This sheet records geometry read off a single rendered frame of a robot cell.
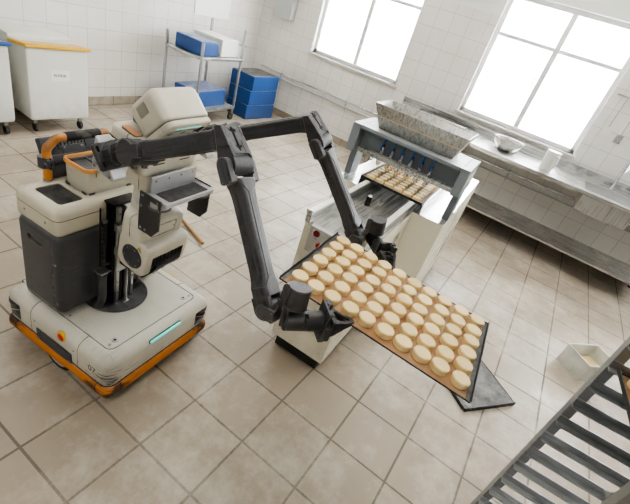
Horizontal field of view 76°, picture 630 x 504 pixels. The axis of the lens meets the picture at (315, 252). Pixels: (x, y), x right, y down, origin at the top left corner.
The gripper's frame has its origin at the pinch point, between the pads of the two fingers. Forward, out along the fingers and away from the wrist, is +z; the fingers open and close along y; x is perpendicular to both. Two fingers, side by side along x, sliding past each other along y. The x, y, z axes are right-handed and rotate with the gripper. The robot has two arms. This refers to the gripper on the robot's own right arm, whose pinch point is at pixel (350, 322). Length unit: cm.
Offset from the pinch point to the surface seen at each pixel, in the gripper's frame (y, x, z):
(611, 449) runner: -19, -34, 91
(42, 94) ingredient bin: -76, 344, -150
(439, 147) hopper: 22, 116, 90
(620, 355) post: 12, -21, 78
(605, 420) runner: -11, -29, 86
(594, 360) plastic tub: -87, 58, 265
